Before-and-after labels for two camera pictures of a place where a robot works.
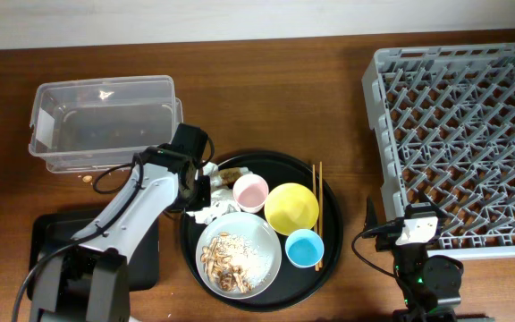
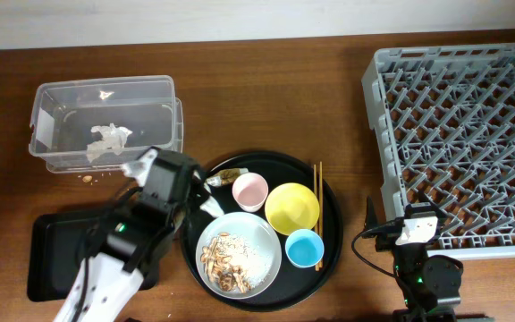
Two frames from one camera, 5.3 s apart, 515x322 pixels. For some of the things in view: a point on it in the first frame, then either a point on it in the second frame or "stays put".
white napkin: [222, 202] → [110, 137]
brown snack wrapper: [229, 175] stays put
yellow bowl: [290, 207] stays put
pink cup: [250, 192] stays put
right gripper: [389, 234] stays put
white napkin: [211, 170] → [210, 206]
